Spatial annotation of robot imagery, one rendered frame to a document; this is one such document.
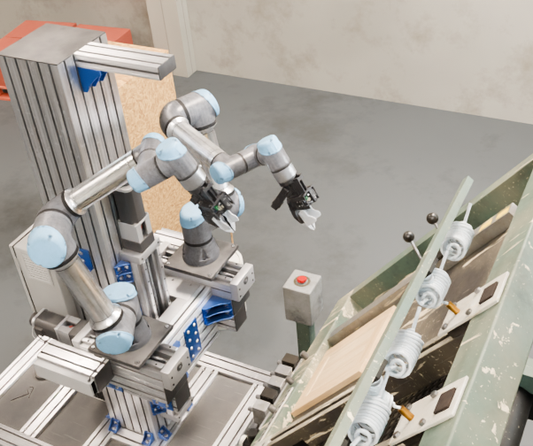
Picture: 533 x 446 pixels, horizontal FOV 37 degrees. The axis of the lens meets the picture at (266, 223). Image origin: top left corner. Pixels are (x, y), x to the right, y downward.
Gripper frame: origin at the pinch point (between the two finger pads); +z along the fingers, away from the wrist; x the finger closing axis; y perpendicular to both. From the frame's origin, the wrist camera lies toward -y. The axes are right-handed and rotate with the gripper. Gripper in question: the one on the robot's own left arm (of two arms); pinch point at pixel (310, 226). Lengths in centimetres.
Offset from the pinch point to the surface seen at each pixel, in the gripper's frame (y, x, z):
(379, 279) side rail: 1.9, 16.3, 36.3
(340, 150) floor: -155, 242, 72
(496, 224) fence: 68, -6, 9
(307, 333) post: -42, 12, 55
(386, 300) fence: 19.2, -7.2, 29.6
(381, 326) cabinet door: 23.2, -20.8, 29.8
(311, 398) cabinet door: -1, -41, 41
